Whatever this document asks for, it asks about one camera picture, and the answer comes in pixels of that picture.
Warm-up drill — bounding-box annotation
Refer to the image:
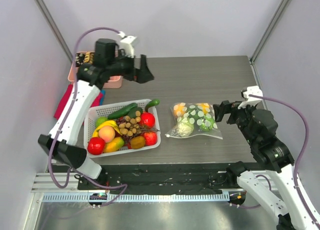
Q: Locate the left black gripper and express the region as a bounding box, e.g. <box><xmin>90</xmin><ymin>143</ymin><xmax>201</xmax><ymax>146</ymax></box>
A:
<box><xmin>108</xmin><ymin>50</ymin><xmax>155</xmax><ymax>84</ymax></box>

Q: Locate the yellow bell pepper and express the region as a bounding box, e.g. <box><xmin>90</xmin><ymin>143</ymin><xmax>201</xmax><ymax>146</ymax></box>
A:
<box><xmin>196</xmin><ymin>103</ymin><xmax>212</xmax><ymax>115</ymax></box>

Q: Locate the green watermelon ball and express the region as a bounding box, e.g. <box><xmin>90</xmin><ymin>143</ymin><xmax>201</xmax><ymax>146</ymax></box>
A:
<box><xmin>196</xmin><ymin>115</ymin><xmax>218</xmax><ymax>132</ymax></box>

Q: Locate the green bell pepper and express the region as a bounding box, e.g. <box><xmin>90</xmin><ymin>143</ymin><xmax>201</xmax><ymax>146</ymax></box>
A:
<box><xmin>183</xmin><ymin>108</ymin><xmax>204</xmax><ymax>124</ymax></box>

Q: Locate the clear dotted zip bag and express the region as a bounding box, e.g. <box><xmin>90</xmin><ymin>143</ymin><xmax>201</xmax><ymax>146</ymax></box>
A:
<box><xmin>165</xmin><ymin>102</ymin><xmax>223</xmax><ymax>139</ymax></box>

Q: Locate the pale green cabbage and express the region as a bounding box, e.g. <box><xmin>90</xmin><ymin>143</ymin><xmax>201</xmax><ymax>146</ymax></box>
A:
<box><xmin>175</xmin><ymin>122</ymin><xmax>194</xmax><ymax>137</ymax></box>

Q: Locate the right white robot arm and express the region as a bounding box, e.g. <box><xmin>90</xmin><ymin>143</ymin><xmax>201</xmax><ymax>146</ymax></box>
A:
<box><xmin>213</xmin><ymin>101</ymin><xmax>320</xmax><ymax>230</ymax></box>

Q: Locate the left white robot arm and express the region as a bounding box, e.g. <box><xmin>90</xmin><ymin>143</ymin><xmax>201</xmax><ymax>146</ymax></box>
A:
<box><xmin>38</xmin><ymin>35</ymin><xmax>154</xmax><ymax>190</ymax></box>

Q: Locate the pink divided tray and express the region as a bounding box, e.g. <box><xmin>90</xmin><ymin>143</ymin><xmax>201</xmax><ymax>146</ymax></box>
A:
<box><xmin>67</xmin><ymin>51</ymin><xmax>123</xmax><ymax>89</ymax></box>

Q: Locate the dark green avocado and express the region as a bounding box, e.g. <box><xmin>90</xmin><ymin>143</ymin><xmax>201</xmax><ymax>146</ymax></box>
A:
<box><xmin>127</xmin><ymin>107</ymin><xmax>144</xmax><ymax>118</ymax></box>

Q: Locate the dark green small cucumber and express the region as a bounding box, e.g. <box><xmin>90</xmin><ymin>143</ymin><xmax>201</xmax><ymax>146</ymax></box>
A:
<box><xmin>107</xmin><ymin>103</ymin><xmax>138</xmax><ymax>120</ymax></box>

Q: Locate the shiny red apple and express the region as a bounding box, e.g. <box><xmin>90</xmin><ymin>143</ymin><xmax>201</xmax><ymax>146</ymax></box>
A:
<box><xmin>139</xmin><ymin>112</ymin><xmax>156</xmax><ymax>128</ymax></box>

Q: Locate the brown longan bunch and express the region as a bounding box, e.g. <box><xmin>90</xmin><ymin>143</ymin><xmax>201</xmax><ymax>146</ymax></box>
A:
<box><xmin>118</xmin><ymin>116</ymin><xmax>142</xmax><ymax>137</ymax></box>

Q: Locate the white plastic basket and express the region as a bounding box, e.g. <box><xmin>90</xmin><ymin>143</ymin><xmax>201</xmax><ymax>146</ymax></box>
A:
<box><xmin>83</xmin><ymin>99</ymin><xmax>161</xmax><ymax>158</ymax></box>

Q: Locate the yellow striped sock roll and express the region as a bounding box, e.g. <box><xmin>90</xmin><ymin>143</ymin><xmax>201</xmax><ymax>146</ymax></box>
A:
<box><xmin>83</xmin><ymin>51</ymin><xmax>95</xmax><ymax>64</ymax></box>

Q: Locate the yellow banana bunch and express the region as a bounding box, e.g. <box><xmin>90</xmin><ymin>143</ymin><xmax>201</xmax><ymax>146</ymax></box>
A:
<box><xmin>92</xmin><ymin>120</ymin><xmax>122</xmax><ymax>137</ymax></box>

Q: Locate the small green lime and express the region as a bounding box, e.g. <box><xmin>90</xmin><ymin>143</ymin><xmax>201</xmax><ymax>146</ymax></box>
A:
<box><xmin>95</xmin><ymin>116</ymin><xmax>108</xmax><ymax>128</ymax></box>

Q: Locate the wrinkled red pomegranate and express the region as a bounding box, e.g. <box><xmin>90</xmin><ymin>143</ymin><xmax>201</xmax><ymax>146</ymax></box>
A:
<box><xmin>142</xmin><ymin>132</ymin><xmax>158</xmax><ymax>146</ymax></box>

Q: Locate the black floral sock roll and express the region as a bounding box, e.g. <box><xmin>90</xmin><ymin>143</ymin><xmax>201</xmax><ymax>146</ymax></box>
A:
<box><xmin>74</xmin><ymin>52</ymin><xmax>86</xmax><ymax>67</ymax></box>

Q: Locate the brown kiwi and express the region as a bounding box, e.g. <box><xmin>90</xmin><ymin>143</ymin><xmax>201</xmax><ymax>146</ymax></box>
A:
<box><xmin>130</xmin><ymin>136</ymin><xmax>146</xmax><ymax>149</ymax></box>

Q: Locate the orange yellow mango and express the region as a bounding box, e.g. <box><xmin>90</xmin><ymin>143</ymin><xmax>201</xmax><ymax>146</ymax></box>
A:
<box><xmin>103</xmin><ymin>137</ymin><xmax>125</xmax><ymax>153</ymax></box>

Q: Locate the magenta folded shirt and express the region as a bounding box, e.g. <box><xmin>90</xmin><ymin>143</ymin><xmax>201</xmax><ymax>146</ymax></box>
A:
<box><xmin>53</xmin><ymin>84</ymin><xmax>102</xmax><ymax>120</ymax></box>

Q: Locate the red tomato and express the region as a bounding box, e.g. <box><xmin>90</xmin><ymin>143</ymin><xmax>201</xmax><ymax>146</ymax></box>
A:
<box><xmin>87</xmin><ymin>137</ymin><xmax>106</xmax><ymax>155</ymax></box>

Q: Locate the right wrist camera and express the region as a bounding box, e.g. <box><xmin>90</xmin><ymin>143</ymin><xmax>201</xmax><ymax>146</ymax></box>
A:
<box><xmin>237</xmin><ymin>85</ymin><xmax>263</xmax><ymax>109</ymax></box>

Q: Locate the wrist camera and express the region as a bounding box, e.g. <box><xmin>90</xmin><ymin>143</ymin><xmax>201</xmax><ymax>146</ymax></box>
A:
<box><xmin>118</xmin><ymin>31</ymin><xmax>138</xmax><ymax>58</ymax></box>
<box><xmin>237</xmin><ymin>85</ymin><xmax>263</xmax><ymax>109</ymax></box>

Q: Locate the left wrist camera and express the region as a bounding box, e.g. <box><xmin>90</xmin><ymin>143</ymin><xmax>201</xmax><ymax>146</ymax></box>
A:
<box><xmin>118</xmin><ymin>31</ymin><xmax>138</xmax><ymax>58</ymax></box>

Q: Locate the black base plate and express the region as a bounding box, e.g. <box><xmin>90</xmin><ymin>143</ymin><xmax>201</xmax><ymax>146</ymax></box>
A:
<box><xmin>47</xmin><ymin>161</ymin><xmax>275</xmax><ymax>195</ymax></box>

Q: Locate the white slotted cable duct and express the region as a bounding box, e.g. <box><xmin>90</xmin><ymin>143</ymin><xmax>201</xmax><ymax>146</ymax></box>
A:
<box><xmin>42</xmin><ymin>192</ymin><xmax>230</xmax><ymax>203</ymax></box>

